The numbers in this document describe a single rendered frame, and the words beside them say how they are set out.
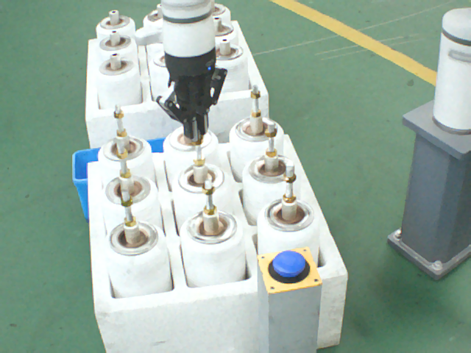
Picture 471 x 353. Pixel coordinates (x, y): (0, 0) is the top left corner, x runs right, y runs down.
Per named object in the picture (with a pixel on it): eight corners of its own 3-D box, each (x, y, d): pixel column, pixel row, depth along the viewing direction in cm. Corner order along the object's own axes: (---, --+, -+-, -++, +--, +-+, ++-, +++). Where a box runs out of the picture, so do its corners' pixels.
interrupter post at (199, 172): (210, 177, 115) (209, 161, 113) (204, 186, 113) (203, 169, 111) (197, 174, 115) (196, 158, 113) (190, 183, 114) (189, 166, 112)
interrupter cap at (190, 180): (231, 171, 116) (231, 168, 115) (213, 199, 110) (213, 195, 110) (189, 162, 118) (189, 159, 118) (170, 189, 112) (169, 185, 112)
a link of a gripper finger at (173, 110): (157, 93, 100) (178, 109, 105) (151, 104, 100) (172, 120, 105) (171, 99, 99) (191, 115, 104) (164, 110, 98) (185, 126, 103)
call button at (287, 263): (300, 258, 90) (300, 246, 89) (307, 279, 87) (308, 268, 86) (270, 263, 90) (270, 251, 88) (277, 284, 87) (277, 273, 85)
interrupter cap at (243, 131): (227, 129, 125) (226, 126, 125) (260, 115, 129) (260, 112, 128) (251, 148, 120) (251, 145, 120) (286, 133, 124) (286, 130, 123)
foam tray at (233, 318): (287, 204, 147) (288, 133, 136) (339, 345, 116) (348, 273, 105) (101, 232, 142) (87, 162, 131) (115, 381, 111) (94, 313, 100)
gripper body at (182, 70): (186, 59, 94) (191, 116, 100) (228, 37, 99) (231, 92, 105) (149, 45, 98) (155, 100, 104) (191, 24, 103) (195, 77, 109)
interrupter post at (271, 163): (260, 170, 115) (260, 154, 113) (271, 164, 117) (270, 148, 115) (272, 176, 114) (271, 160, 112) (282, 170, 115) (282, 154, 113)
